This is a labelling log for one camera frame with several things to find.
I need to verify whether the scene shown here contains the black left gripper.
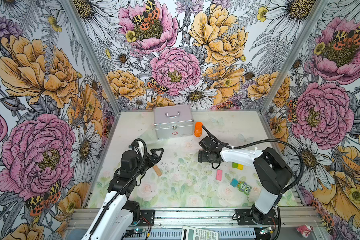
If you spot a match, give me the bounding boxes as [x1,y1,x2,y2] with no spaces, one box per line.
[132,148,164,177]

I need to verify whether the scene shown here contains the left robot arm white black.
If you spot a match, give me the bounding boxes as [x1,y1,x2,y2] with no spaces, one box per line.
[82,139,164,240]

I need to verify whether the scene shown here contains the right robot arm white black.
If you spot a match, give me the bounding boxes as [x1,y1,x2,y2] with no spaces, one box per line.
[198,137,293,217]

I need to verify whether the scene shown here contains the pink rectangular block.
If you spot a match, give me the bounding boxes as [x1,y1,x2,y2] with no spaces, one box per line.
[216,169,223,181]

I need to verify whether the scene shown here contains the teal cube block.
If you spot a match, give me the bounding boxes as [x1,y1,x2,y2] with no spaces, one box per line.
[230,179,239,188]

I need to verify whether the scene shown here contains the orange cylinder bottle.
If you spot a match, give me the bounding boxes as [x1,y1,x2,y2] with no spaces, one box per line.
[194,122,203,138]

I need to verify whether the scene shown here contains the silver aluminium case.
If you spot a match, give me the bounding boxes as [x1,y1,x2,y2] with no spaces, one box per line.
[154,105,195,140]

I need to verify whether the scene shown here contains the grey calculator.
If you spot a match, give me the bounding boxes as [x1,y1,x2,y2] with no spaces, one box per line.
[181,226,220,240]

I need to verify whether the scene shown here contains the pink white crumpled wrapper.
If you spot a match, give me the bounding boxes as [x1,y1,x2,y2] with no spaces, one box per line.
[296,225,314,238]

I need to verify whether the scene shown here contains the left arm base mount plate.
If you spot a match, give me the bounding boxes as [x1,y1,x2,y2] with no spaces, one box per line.
[132,209,156,227]

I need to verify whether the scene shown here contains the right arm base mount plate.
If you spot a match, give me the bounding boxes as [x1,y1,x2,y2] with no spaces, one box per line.
[233,208,279,226]

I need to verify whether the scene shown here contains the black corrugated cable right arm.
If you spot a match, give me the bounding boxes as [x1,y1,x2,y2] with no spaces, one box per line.
[200,125,304,194]

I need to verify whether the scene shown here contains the aluminium front rail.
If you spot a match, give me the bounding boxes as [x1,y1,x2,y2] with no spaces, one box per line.
[67,206,322,230]

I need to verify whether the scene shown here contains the aluminium frame corner post right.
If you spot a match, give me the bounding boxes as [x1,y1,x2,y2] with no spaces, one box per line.
[259,1,329,115]

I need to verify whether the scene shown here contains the aluminium frame corner post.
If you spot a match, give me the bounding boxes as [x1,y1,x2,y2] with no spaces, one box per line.
[62,1,121,117]
[259,1,329,115]

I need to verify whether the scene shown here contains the aluminium frame corner post left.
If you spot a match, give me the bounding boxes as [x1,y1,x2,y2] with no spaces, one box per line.
[62,1,121,117]

